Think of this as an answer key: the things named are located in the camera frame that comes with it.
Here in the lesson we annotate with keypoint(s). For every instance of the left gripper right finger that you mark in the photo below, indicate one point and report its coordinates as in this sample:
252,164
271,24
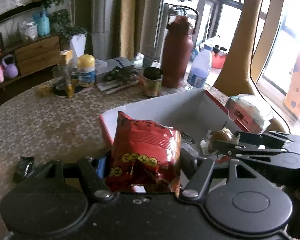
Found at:
188,161

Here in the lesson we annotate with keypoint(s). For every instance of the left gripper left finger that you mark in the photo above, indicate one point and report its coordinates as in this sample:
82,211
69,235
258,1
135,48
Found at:
101,167

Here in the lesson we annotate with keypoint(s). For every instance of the red snack bag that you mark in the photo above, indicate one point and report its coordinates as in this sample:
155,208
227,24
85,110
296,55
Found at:
144,154

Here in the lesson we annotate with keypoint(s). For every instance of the black wrapper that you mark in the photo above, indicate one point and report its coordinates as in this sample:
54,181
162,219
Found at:
23,168

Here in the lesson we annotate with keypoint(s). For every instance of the white snack packet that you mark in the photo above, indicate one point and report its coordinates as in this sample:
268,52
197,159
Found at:
188,143

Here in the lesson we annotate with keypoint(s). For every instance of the dark small snack packet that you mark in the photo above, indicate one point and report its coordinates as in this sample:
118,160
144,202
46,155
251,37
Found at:
223,135

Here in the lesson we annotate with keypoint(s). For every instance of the red cardboard box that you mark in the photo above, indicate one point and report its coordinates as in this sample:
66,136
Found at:
193,112

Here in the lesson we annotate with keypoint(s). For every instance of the tissue pack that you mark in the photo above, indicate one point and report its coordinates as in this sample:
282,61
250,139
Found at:
252,111

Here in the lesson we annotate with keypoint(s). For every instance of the clear plastic water bottle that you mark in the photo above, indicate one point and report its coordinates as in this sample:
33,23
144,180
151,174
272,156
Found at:
201,67

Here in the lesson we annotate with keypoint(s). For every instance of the black lid green jar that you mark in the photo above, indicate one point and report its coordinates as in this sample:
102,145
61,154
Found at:
153,80

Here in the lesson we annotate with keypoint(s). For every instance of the stack of books and boxes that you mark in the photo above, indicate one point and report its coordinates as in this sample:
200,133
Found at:
114,75

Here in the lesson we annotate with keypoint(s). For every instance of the glass with yellow packet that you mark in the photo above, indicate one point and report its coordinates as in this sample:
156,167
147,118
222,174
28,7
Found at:
63,84

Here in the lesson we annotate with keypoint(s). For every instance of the red basin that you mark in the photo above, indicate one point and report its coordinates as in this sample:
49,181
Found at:
218,59

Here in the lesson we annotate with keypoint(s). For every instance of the yellow lid supplement jar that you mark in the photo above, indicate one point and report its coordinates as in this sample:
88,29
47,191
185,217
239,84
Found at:
86,70

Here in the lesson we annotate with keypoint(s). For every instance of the dark red thermos bottle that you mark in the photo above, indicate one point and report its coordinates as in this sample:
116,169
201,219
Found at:
177,50

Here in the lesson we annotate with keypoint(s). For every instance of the wooden tv cabinet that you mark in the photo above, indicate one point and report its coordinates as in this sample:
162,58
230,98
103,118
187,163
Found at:
33,56

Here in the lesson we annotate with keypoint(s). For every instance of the purple kettlebell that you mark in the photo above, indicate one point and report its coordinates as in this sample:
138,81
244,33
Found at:
10,68

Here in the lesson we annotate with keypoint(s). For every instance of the clear plastic bag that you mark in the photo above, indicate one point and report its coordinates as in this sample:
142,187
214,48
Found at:
27,31

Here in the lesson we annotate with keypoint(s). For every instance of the light blue jug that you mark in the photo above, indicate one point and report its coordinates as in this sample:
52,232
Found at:
42,21

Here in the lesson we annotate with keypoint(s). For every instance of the potted green plant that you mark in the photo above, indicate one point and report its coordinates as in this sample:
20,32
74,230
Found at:
64,21

